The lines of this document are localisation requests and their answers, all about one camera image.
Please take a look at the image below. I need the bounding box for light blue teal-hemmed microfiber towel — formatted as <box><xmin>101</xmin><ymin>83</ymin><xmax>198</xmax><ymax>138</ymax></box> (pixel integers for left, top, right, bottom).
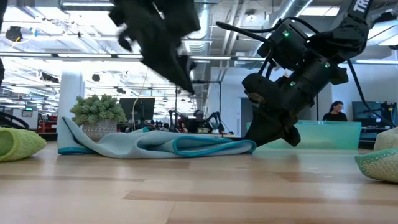
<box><xmin>57</xmin><ymin>116</ymin><xmax>257</xmax><ymax>159</ymax></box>

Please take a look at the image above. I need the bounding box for lime green microfiber towel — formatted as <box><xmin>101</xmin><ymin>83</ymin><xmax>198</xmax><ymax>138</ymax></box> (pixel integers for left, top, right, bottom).
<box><xmin>0</xmin><ymin>126</ymin><xmax>47</xmax><ymax>163</ymax></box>

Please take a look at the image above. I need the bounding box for person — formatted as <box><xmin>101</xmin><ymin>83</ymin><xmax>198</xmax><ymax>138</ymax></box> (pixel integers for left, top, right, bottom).
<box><xmin>186</xmin><ymin>108</ymin><xmax>213</xmax><ymax>134</ymax></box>
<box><xmin>322</xmin><ymin>100</ymin><xmax>348</xmax><ymax>122</ymax></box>

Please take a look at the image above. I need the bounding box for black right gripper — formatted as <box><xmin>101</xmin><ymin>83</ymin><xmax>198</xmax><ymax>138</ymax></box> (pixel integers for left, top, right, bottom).
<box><xmin>241</xmin><ymin>63</ymin><xmax>349</xmax><ymax>148</ymax></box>

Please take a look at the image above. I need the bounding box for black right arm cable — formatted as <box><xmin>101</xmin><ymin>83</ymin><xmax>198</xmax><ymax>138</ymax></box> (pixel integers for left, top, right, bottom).
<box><xmin>346</xmin><ymin>58</ymin><xmax>397</xmax><ymax>128</ymax></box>

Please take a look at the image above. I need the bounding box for artificial plant in white pot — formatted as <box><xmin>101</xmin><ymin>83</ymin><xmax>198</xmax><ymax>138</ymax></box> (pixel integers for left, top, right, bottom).
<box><xmin>70</xmin><ymin>94</ymin><xmax>127</xmax><ymax>142</ymax></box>

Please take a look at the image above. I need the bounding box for mint green microfiber towel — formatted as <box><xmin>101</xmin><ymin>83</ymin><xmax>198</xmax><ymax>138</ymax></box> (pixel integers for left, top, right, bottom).
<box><xmin>354</xmin><ymin>126</ymin><xmax>398</xmax><ymax>184</ymax></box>

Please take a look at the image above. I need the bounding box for teal translucent plastic bin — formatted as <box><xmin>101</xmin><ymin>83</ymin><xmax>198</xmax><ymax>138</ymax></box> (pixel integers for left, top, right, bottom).
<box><xmin>246</xmin><ymin>120</ymin><xmax>363</xmax><ymax>151</ymax></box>

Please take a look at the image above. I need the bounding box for black computer monitor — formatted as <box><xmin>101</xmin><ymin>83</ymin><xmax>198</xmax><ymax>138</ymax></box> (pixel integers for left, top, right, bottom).
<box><xmin>119</xmin><ymin>97</ymin><xmax>155</xmax><ymax>125</ymax></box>
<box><xmin>351</xmin><ymin>101</ymin><xmax>382</xmax><ymax>121</ymax></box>

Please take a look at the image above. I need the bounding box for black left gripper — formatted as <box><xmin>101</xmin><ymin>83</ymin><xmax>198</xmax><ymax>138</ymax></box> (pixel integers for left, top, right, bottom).
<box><xmin>108</xmin><ymin>0</ymin><xmax>201</xmax><ymax>95</ymax></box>

